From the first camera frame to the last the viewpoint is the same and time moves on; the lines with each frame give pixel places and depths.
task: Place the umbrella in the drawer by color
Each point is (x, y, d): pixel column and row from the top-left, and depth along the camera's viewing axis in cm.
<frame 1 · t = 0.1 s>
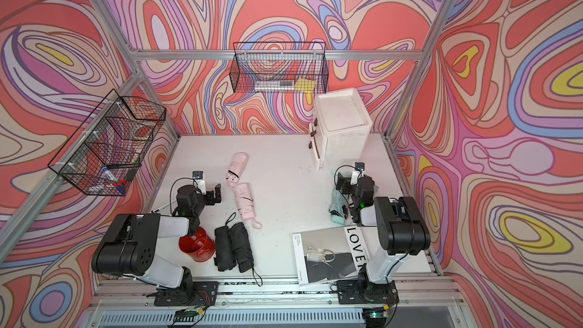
left hand: (209, 185, 94), fingers open
right hand: (350, 178, 97), fingers open
white plastic drawer cabinet: (339, 132, 89), point 26 cm above the table
mint green folded umbrella: (339, 200, 94), point 4 cm above the table
pink folded umbrella upper: (236, 167, 107), point 3 cm above the table
pink folded umbrella lower: (246, 206, 93), point 3 cm above the table
black folded umbrella left: (225, 258, 81), on the table
black folded umbrella right: (243, 250, 80), point 5 cm above the table
black white magazine: (329, 254, 80), point 4 cm above the table

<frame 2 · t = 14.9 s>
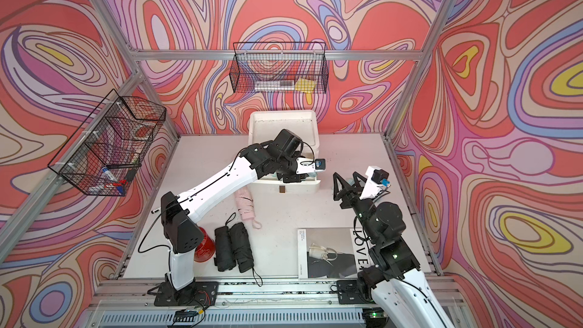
left hand: (307, 166, 78), fingers open
right hand: (341, 179, 67), fingers open
white plastic drawer cabinet: (266, 125, 93), point 25 cm above the table
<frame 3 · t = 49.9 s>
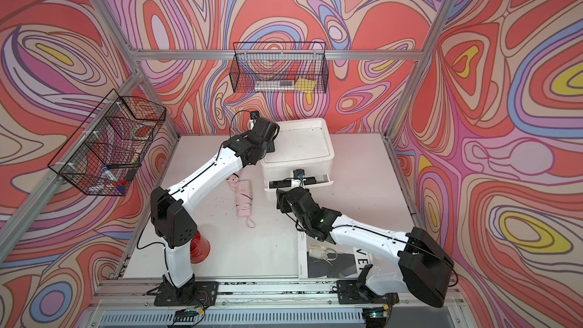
left hand: (267, 140, 85), fingers closed
right hand: (285, 196, 81), fingers open
white plastic drawer cabinet: (304, 145, 86), point 25 cm above the table
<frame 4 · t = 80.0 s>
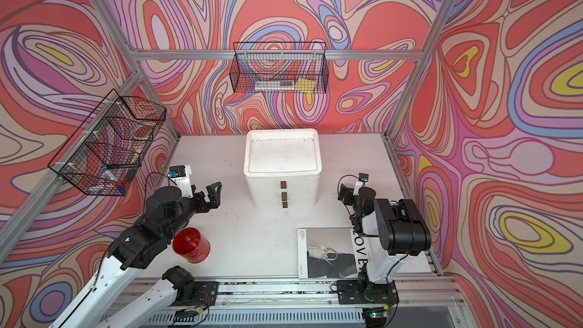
left hand: (210, 185, 69), fingers open
right hand: (353, 190, 97), fingers open
white plastic drawer cabinet: (282, 167, 80), point 24 cm above the table
